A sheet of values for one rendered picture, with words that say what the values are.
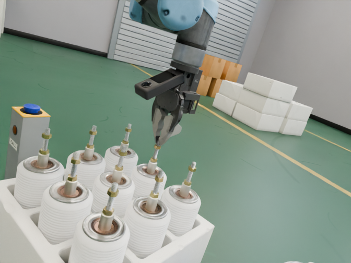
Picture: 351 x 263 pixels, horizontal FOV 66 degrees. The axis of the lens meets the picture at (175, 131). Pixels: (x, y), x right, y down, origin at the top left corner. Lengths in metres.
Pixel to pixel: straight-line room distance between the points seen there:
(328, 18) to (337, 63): 0.98
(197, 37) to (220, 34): 5.93
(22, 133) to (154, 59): 5.18
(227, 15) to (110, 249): 6.35
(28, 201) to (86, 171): 0.14
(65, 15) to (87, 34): 0.47
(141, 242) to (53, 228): 0.17
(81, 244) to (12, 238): 0.20
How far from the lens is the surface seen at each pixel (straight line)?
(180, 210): 0.65
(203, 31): 0.64
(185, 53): 0.64
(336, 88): 6.00
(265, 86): 3.00
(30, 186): 0.66
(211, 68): 4.17
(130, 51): 5.65
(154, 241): 0.59
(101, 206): 0.65
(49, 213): 0.58
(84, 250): 0.50
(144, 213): 0.57
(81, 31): 5.50
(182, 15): 0.47
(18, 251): 0.65
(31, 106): 0.80
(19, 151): 0.81
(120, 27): 5.54
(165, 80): 0.62
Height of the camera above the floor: 0.58
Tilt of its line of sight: 17 degrees down
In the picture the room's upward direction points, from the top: 17 degrees clockwise
